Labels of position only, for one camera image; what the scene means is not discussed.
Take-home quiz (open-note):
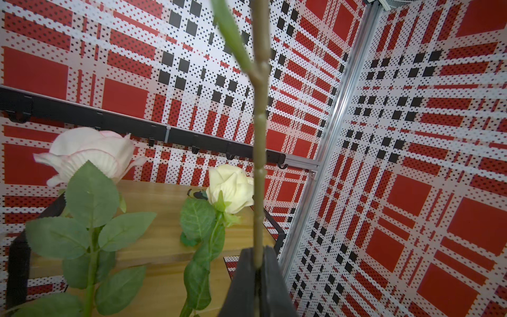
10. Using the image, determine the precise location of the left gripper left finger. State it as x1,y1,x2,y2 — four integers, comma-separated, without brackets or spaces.
218,248,259,317

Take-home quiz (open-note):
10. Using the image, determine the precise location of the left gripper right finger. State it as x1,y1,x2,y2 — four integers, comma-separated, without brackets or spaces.
260,246,298,317

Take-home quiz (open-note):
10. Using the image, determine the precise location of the white rose flower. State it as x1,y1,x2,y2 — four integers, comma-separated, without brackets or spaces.
180,165,254,316

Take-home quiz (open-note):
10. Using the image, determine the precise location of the red gerbera flower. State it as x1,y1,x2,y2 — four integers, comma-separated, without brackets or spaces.
211,1,271,271

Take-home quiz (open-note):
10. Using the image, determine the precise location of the wooden two-tier shelf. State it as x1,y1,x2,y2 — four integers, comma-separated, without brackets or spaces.
5,180,286,317

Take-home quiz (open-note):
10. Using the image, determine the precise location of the black hook rail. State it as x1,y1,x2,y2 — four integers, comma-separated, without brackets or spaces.
0,85,289,170

